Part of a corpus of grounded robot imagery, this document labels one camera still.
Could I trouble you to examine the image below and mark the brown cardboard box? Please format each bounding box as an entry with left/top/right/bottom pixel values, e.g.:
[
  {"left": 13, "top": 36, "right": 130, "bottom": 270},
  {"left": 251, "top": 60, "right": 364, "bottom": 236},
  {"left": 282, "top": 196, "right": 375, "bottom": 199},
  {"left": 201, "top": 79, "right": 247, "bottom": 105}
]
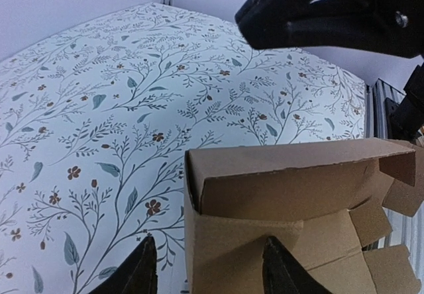
[{"left": 184, "top": 138, "right": 423, "bottom": 293}]

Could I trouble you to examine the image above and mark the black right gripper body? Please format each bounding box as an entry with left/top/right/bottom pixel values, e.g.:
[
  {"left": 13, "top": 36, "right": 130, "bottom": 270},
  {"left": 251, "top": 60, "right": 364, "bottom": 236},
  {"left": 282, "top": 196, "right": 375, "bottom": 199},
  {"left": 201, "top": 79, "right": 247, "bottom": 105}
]
[{"left": 355, "top": 0, "right": 423, "bottom": 58}]

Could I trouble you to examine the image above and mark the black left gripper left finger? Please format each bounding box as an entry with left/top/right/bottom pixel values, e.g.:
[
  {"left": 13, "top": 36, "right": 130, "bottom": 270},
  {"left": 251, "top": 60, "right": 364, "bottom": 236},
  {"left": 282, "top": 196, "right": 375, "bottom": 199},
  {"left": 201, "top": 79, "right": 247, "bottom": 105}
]
[{"left": 89, "top": 236, "right": 157, "bottom": 294}]

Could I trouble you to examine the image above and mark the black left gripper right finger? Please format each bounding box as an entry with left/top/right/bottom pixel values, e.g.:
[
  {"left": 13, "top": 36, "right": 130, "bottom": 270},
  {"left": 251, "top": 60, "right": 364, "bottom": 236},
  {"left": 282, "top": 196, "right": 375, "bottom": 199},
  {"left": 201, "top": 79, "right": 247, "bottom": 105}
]
[{"left": 262, "top": 236, "right": 327, "bottom": 294}]

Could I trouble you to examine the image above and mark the floral patterned table mat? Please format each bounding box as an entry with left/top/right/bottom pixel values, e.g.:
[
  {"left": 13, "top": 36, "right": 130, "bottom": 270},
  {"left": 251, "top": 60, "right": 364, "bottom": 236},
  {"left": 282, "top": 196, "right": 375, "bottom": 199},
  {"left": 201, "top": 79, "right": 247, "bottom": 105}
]
[{"left": 1, "top": 3, "right": 365, "bottom": 293}]

